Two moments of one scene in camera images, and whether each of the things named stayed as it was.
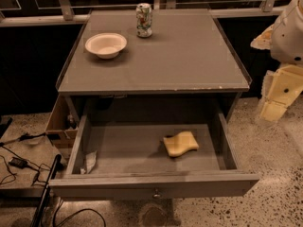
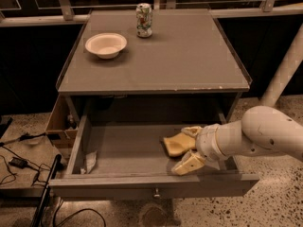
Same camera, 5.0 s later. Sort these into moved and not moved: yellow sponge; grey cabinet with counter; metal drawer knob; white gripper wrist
Moved: white gripper wrist
Not moved: yellow sponge; grey cabinet with counter; metal drawer knob
